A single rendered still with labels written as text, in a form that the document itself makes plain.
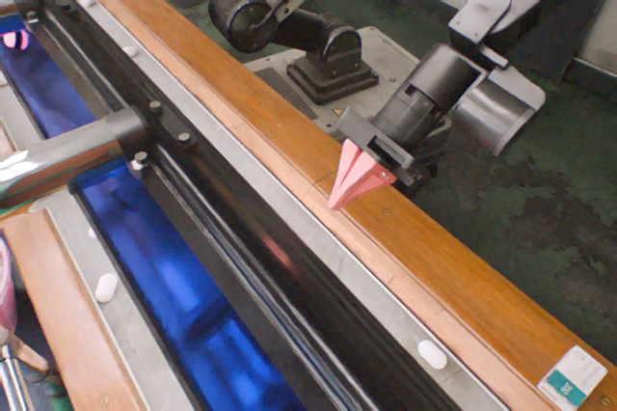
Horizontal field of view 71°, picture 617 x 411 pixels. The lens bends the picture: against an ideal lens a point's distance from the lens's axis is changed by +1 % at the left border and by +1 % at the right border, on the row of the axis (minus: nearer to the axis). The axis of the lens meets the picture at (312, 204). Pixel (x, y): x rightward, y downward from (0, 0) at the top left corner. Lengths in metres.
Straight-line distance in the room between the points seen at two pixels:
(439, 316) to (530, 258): 1.12
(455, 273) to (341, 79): 0.83
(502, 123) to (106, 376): 0.47
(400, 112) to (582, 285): 1.28
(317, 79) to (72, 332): 0.94
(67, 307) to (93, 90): 0.39
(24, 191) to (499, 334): 0.48
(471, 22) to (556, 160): 1.60
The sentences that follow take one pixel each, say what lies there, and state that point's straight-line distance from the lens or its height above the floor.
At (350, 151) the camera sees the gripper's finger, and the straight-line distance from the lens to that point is 0.46.
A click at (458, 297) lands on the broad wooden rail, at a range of 0.56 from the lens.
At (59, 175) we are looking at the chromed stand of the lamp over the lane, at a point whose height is 1.11.
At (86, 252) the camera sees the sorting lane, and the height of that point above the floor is 0.74.
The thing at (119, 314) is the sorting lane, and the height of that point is 0.74.
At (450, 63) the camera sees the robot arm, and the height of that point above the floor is 1.00.
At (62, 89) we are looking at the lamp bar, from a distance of 0.28.
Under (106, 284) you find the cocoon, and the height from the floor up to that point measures 0.76.
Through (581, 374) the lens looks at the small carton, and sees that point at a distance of 0.54.
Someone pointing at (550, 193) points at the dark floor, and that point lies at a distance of 1.89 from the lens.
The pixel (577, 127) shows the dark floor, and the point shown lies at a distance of 2.25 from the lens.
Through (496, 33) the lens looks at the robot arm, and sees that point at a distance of 0.47.
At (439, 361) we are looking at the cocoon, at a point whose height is 0.76.
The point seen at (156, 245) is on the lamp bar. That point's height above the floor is 1.08.
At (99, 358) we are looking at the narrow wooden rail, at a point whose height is 0.76.
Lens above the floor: 1.23
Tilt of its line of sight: 50 degrees down
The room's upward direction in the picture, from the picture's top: straight up
